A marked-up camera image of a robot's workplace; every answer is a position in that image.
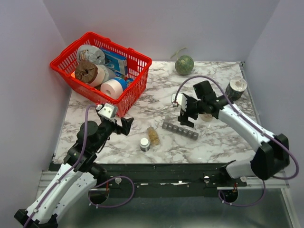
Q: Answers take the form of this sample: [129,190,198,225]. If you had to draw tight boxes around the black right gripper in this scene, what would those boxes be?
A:
[177,95,205,128]

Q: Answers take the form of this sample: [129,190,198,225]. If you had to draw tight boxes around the grey weekly pill organizer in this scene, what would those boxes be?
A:
[162,116,199,141]

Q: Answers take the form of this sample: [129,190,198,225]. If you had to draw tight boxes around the grey bottle white cap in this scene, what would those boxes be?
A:
[140,138,150,152]

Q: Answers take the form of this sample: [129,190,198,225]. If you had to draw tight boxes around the clear bottle of yellow pills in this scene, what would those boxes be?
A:
[147,126,160,146]

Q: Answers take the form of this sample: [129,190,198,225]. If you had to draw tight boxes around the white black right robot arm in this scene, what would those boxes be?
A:
[171,77,291,186]

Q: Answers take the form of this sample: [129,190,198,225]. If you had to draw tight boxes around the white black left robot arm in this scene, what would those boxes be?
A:
[14,117,134,228]

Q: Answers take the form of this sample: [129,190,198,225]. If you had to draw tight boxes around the cream lotion pump bottle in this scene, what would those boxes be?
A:
[199,113,213,122]

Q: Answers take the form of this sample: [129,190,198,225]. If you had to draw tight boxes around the white toilet roll blue wrap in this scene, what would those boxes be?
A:
[100,77,128,99]

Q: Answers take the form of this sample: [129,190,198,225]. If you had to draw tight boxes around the green netted melon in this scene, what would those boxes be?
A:
[170,47,194,76]

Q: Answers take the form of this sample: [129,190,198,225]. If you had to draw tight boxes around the brown wrapped toilet roll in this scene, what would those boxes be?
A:
[74,60,105,87]

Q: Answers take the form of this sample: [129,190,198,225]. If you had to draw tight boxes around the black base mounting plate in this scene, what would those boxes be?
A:
[86,163,246,204]

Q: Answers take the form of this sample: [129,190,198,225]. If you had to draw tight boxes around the blue white cardboard box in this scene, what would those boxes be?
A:
[100,48,128,75]

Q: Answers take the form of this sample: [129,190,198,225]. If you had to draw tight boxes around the grey wrapped toilet roll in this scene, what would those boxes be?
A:
[76,45,105,65]

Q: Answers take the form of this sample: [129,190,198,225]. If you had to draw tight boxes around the red plastic shopping basket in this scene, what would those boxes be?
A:
[50,32,152,117]

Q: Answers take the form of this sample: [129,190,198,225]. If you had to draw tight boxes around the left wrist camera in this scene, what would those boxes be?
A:
[95,103,118,123]

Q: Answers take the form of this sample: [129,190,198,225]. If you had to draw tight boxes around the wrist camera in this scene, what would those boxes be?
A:
[95,103,118,123]
[171,93,189,111]

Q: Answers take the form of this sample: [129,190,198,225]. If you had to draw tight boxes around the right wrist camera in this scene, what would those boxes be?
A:
[171,93,189,111]

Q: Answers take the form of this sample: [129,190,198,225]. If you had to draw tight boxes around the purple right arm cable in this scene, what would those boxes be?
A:
[172,75,300,208]

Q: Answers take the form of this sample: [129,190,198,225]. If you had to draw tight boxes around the aluminium rail frame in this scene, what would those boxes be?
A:
[27,170,291,228]

